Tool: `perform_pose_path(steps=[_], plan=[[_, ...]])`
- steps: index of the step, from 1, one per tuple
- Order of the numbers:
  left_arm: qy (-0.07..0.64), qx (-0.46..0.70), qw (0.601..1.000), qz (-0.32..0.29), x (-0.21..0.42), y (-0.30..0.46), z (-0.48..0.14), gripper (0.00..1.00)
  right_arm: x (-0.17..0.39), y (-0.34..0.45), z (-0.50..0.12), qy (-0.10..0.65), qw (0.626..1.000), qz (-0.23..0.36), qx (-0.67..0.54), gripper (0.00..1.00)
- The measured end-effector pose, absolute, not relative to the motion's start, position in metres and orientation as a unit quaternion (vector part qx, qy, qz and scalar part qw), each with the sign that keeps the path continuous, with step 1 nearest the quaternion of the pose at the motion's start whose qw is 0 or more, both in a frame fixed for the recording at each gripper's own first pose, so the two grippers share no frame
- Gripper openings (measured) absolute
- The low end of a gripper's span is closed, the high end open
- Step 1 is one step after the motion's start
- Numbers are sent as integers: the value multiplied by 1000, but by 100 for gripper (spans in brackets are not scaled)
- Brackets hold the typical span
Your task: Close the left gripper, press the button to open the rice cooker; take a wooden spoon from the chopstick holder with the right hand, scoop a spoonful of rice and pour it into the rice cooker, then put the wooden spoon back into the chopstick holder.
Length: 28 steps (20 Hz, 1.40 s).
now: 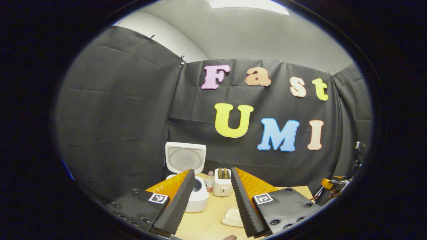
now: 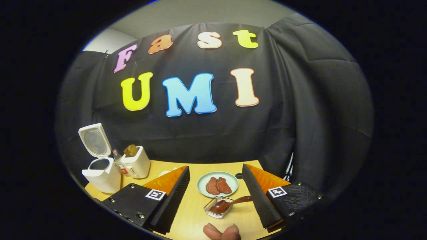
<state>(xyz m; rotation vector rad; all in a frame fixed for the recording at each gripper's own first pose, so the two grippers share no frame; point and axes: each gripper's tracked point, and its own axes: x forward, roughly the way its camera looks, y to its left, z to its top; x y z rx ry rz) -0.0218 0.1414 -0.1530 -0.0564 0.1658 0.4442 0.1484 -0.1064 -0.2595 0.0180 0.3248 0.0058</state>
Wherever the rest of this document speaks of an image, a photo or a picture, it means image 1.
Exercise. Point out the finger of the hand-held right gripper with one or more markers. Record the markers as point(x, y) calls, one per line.
point(333, 192)

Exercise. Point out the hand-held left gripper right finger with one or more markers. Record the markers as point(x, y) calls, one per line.
point(245, 206)

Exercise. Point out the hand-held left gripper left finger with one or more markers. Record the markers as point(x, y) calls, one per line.
point(178, 206)

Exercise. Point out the white chopstick holder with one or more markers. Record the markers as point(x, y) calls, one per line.
point(222, 186)

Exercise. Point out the white rice cooker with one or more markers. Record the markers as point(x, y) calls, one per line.
point(185, 158)

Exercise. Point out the white rectangular tray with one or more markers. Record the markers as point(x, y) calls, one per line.
point(230, 216)

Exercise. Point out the small clear bottle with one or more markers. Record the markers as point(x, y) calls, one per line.
point(209, 183)

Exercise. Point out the black backdrop cloth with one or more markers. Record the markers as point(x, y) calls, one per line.
point(116, 116)

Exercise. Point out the black cloth clip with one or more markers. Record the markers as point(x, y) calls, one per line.
point(151, 36)
point(182, 60)

